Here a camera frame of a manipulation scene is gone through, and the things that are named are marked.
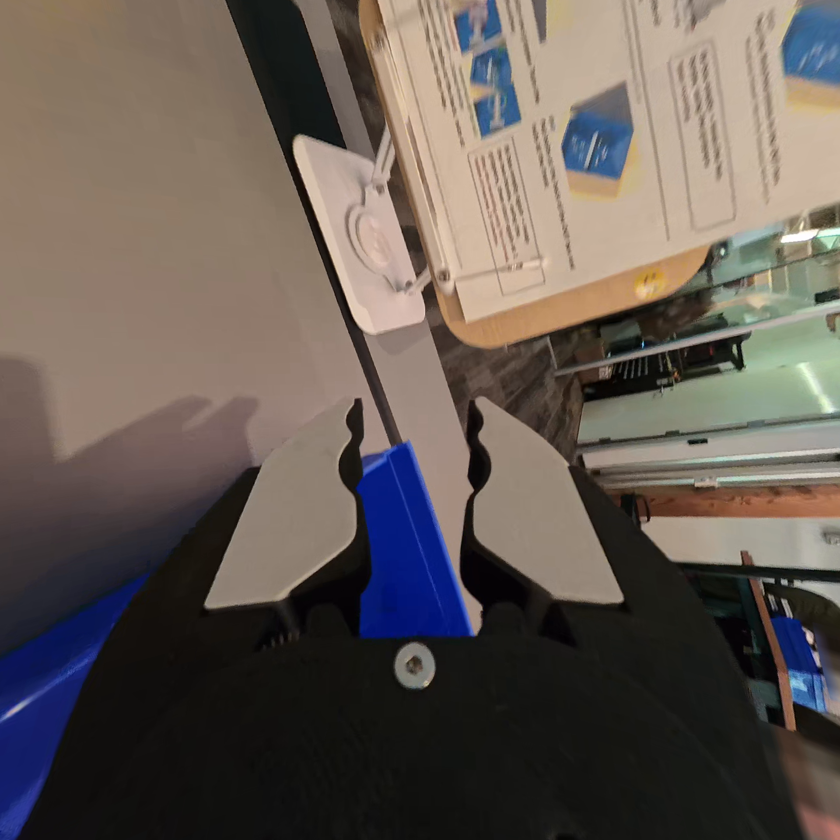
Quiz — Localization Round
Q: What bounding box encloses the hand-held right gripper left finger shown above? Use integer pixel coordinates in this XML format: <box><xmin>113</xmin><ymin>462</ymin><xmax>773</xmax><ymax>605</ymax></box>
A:
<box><xmin>203</xmin><ymin>396</ymin><xmax>373</xmax><ymax>634</ymax></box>

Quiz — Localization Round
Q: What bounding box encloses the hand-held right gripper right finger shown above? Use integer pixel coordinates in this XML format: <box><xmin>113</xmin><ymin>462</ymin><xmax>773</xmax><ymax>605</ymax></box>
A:
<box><xmin>459</xmin><ymin>396</ymin><xmax>626</xmax><ymax>634</ymax></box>

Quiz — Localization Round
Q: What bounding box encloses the blue plastic bin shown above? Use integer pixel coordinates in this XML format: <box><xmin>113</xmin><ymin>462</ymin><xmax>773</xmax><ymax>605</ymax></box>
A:
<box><xmin>0</xmin><ymin>440</ymin><xmax>476</xmax><ymax>840</ymax></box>

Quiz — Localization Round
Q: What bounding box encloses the blue storage crate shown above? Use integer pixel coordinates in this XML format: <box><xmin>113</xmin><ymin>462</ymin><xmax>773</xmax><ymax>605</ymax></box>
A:
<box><xmin>769</xmin><ymin>616</ymin><xmax>829</xmax><ymax>715</ymax></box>

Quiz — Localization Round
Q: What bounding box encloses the white stand base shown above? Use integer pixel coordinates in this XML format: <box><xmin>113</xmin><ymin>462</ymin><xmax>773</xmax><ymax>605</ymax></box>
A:
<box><xmin>292</xmin><ymin>125</ymin><xmax>434</xmax><ymax>337</ymax></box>

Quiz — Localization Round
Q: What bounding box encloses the instruction sheet board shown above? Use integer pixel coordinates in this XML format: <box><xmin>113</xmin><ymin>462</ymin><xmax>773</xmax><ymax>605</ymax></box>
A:
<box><xmin>357</xmin><ymin>0</ymin><xmax>840</xmax><ymax>350</ymax></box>

